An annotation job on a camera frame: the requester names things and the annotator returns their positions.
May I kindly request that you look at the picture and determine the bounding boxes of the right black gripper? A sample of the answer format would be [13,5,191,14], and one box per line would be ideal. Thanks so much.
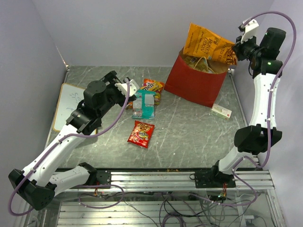
[232,32,262,61]

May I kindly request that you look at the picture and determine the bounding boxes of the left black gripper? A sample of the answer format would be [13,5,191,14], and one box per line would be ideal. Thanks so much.
[97,70,136,117]

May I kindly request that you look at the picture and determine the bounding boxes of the orange snack packet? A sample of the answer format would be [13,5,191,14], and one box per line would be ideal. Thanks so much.
[126,102,133,109]

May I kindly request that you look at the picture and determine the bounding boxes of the teal Fox's candy bag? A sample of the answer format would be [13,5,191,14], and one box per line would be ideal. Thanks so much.
[132,89,156,120]

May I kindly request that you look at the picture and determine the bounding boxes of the brown snack pouch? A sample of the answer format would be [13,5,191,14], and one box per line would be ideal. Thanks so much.
[184,55,214,74]

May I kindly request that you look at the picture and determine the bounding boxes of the orange Kettle chips bag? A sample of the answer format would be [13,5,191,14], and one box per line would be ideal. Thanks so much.
[183,23,237,65]

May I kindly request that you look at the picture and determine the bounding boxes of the red paper bag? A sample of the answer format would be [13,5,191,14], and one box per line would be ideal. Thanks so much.
[164,50,229,108]

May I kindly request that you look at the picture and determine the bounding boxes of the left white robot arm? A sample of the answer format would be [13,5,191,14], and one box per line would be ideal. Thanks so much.
[8,70,140,216]

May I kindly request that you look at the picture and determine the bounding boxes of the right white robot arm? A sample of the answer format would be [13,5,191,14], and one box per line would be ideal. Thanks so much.
[208,27,286,187]

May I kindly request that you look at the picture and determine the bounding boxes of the yellow M&M's bag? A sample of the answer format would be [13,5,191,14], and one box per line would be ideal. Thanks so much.
[141,81,165,93]

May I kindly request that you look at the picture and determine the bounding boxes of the orange Fox's candy bag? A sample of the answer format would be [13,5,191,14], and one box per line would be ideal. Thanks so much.
[142,79,165,105]

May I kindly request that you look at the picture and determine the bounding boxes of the small whiteboard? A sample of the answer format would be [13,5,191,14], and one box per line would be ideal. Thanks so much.
[52,83,84,131]

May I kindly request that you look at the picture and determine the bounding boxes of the small red snack packet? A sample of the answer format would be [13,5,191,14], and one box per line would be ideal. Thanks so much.
[127,121,155,148]

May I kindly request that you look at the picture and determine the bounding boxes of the small white box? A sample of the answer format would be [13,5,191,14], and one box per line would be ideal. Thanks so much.
[211,104,232,120]

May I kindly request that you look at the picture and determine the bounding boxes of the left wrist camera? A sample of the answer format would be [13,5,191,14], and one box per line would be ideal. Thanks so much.
[115,79,140,97]

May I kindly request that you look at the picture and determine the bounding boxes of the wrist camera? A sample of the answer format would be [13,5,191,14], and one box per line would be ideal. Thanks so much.
[239,18,259,44]
[115,79,140,97]

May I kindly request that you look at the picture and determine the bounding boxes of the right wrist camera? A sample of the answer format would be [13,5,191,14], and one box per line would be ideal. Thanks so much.
[239,18,259,44]

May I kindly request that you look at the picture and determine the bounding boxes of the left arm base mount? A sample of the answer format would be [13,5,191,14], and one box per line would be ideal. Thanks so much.
[78,170,112,189]

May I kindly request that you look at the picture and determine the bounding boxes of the aluminium rail frame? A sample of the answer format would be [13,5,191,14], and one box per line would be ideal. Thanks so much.
[15,168,286,227]

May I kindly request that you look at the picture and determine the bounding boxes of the loose cables under table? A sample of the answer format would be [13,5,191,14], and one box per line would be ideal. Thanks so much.
[78,181,258,227]

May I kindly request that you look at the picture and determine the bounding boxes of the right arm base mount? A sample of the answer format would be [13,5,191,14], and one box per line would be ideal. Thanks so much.
[189,168,236,188]

